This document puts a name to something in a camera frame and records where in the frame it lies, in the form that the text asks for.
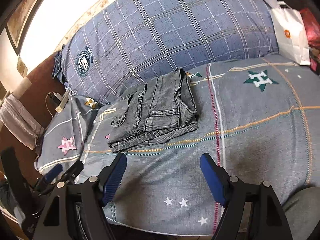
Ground grey denim pants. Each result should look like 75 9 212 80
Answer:
108 68 198 152

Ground grey hanging cloth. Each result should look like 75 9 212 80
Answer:
1 94 44 150

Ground red plastic bag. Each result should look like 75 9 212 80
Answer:
300 8 319 75

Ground blue plaid pillow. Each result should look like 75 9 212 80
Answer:
52 0 278 104

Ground white charger with cable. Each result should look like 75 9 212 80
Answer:
45 89 69 118

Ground framed wall picture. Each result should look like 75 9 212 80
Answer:
5 0 43 55

